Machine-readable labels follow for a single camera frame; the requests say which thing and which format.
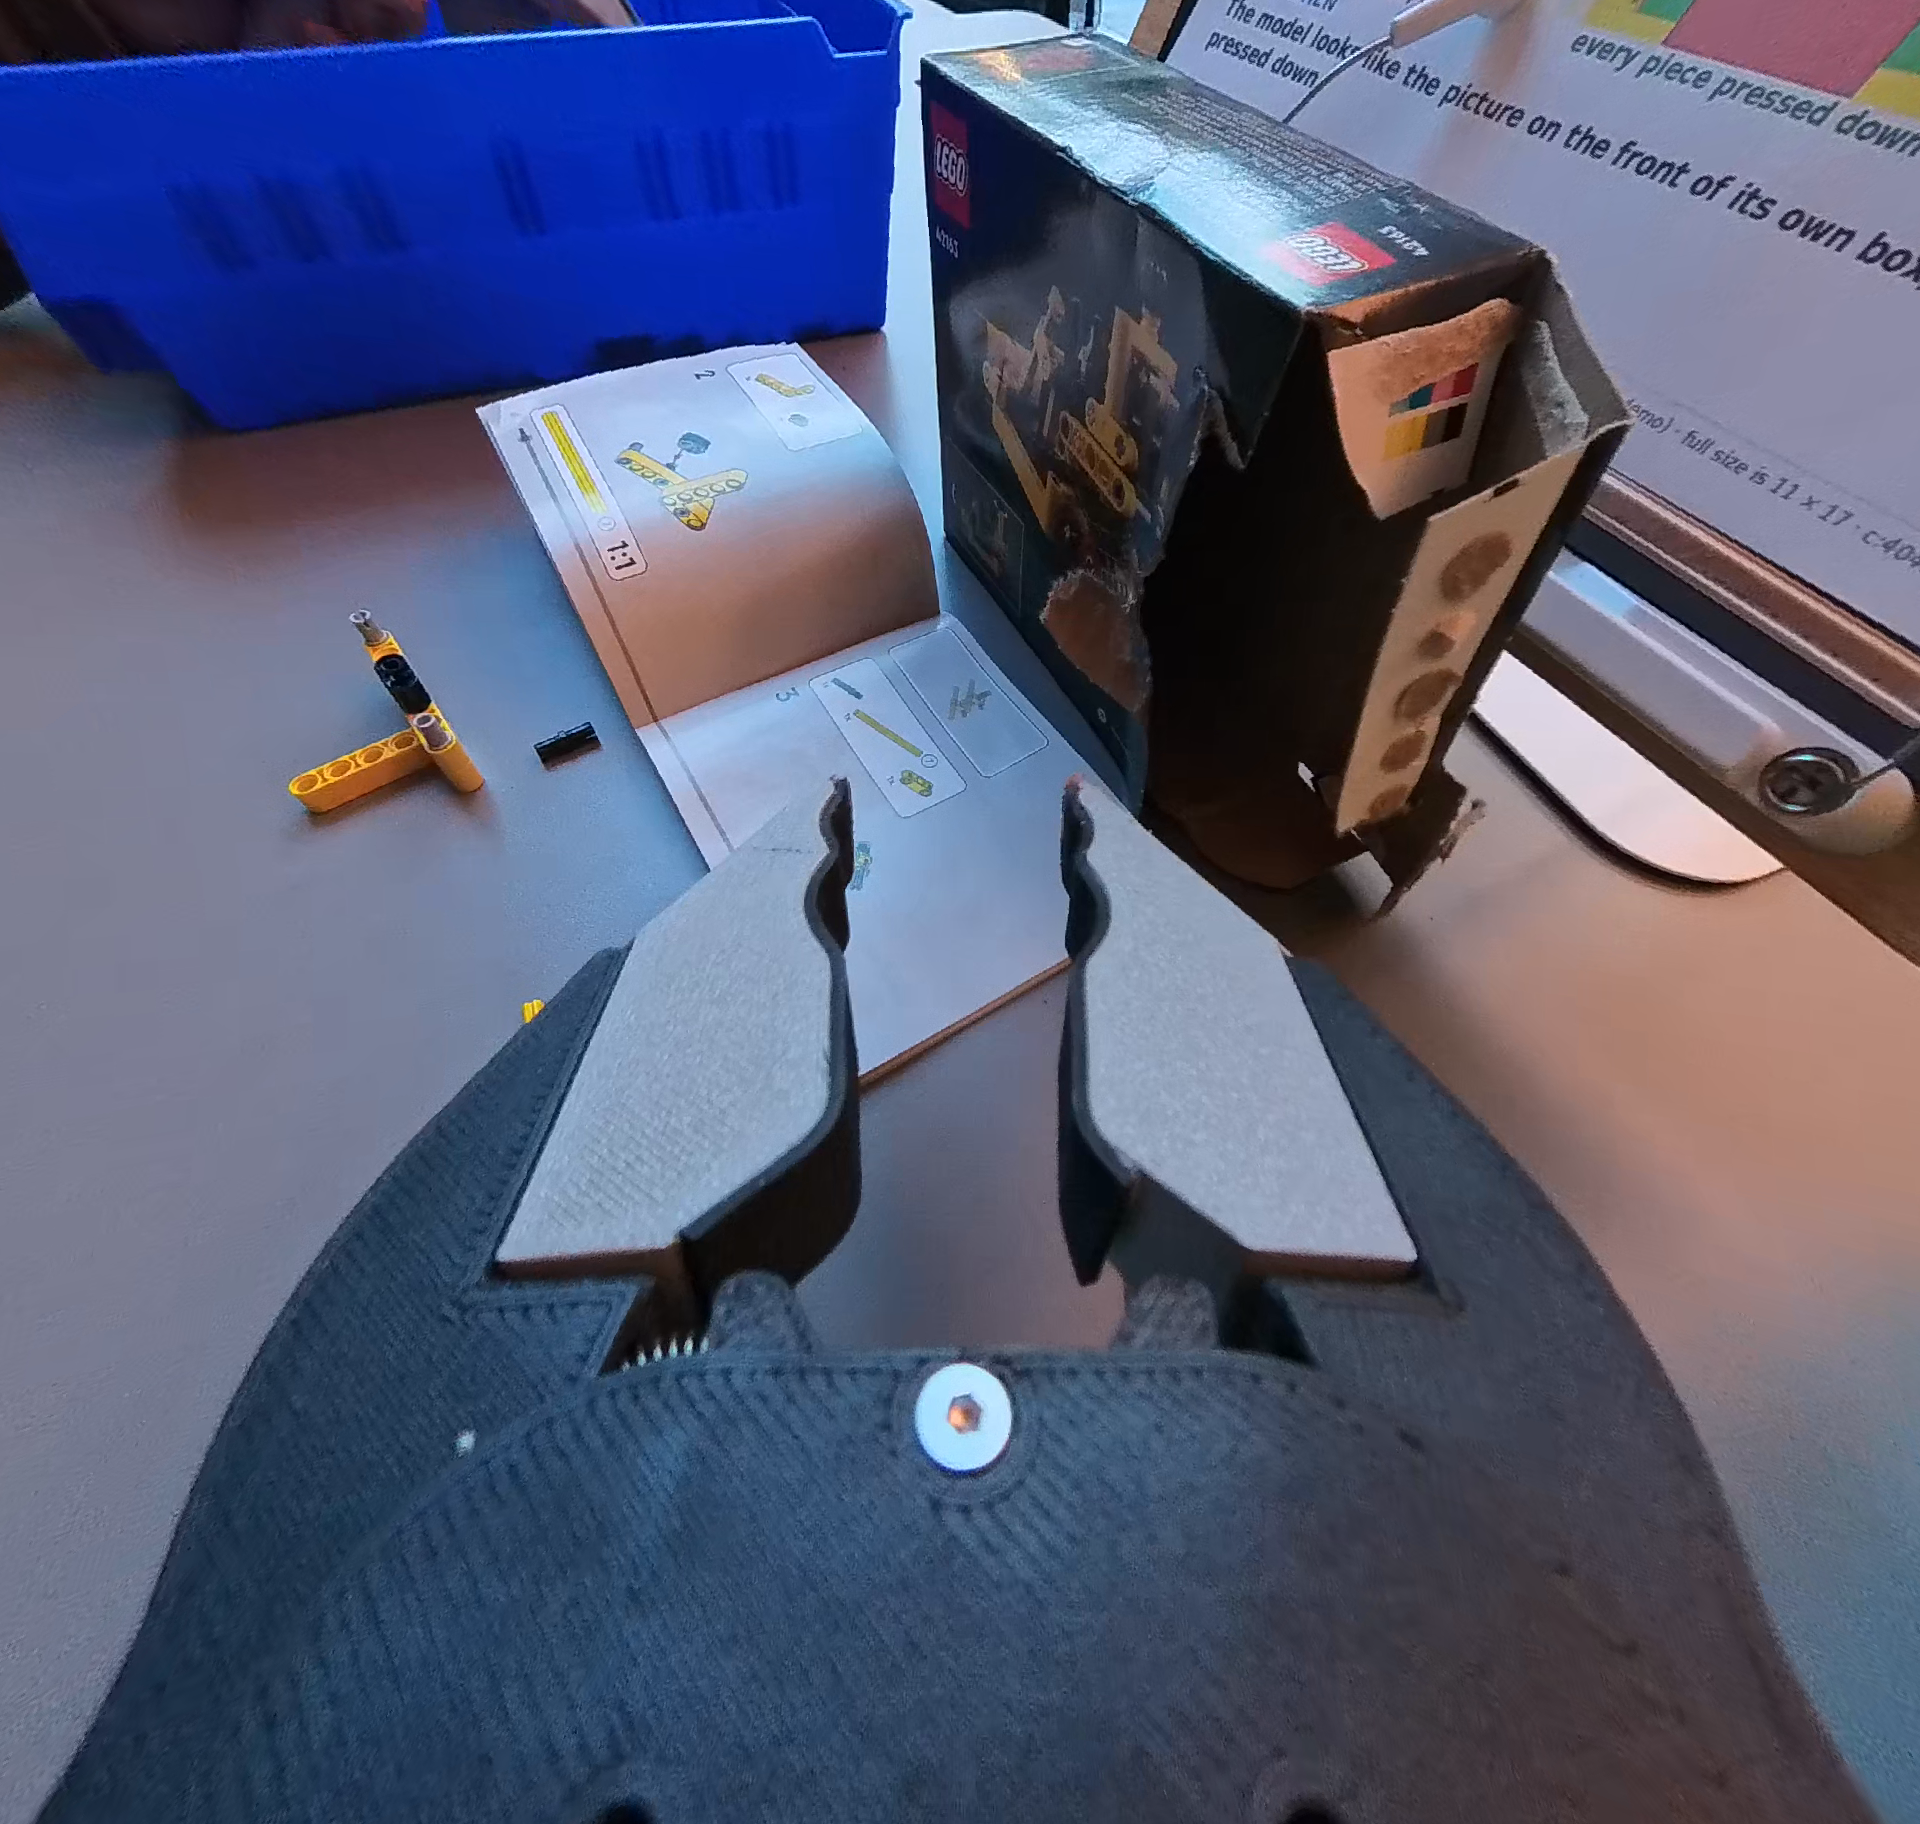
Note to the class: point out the silver monitor with stand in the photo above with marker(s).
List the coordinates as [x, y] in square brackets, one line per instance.
[1680, 685]

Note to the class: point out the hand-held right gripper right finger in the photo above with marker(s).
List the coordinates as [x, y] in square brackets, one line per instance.
[1230, 1105]

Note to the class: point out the printed instruction sheet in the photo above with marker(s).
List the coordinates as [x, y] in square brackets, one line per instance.
[1694, 235]

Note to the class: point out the blue plastic bin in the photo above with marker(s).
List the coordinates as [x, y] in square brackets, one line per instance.
[450, 205]

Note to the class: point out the yellow lego beam assembly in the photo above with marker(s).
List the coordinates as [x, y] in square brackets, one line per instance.
[352, 777]

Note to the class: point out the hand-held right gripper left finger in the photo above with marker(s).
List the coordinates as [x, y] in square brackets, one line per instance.
[690, 1089]

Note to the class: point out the lego instruction booklet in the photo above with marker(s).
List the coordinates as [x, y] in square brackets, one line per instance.
[750, 535]

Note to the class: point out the black lego pin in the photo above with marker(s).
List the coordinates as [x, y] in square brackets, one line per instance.
[566, 744]

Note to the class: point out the black lego box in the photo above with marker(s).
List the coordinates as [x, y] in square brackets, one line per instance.
[1200, 504]

